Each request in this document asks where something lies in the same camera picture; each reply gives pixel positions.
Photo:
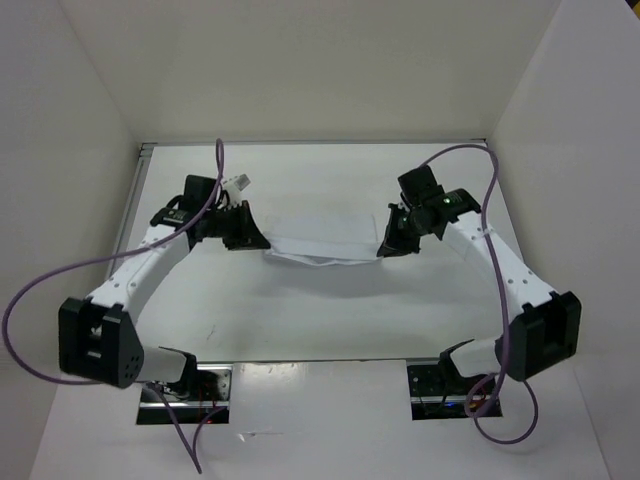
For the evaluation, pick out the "metal base plate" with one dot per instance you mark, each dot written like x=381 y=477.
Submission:
x=432 y=397
x=208 y=400

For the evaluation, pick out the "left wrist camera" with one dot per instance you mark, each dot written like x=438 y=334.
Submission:
x=197 y=190

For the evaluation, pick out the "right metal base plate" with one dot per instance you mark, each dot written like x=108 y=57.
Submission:
x=432 y=397

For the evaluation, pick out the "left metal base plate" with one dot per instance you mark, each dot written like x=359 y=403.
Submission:
x=208 y=400

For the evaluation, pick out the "white skirt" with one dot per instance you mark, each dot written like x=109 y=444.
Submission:
x=323 y=240

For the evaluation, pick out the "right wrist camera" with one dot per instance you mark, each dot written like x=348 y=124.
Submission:
x=418 y=186

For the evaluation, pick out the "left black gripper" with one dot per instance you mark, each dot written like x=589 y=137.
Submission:
x=248 y=236

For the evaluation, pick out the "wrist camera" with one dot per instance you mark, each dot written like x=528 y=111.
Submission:
x=197 y=190
x=418 y=186

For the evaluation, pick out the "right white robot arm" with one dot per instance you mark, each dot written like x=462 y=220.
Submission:
x=540 y=324

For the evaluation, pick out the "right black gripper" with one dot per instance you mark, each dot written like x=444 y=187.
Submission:
x=393 y=244

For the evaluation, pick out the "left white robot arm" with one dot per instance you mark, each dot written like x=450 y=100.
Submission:
x=98 y=340

